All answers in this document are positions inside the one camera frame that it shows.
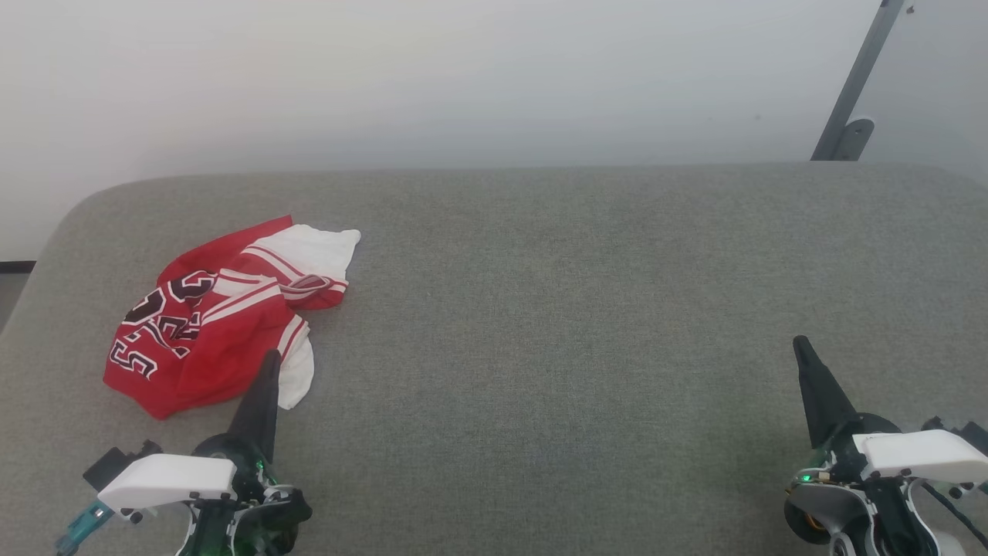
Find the grey fabric sofa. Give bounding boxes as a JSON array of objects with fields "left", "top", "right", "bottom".
[{"left": 0, "top": 161, "right": 988, "bottom": 556}]

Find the grey metal bar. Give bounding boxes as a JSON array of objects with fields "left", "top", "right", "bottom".
[{"left": 810, "top": 0, "right": 905, "bottom": 161}]

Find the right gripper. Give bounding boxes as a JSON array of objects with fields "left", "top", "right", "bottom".
[{"left": 793, "top": 335, "right": 902, "bottom": 486}]

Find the red Bulls basketball jersey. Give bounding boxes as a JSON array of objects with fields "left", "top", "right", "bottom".
[{"left": 103, "top": 215, "right": 362, "bottom": 421}]

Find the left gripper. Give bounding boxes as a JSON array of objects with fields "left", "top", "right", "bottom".
[{"left": 191, "top": 349, "right": 313, "bottom": 507}]

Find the teal camera adapter board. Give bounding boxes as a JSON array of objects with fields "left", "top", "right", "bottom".
[{"left": 54, "top": 498, "right": 117, "bottom": 556}]

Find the grey metal bracket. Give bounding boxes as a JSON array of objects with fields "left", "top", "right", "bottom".
[{"left": 832, "top": 117, "right": 875, "bottom": 161}]

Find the thin black cable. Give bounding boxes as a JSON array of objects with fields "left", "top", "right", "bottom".
[{"left": 911, "top": 479, "right": 988, "bottom": 543}]

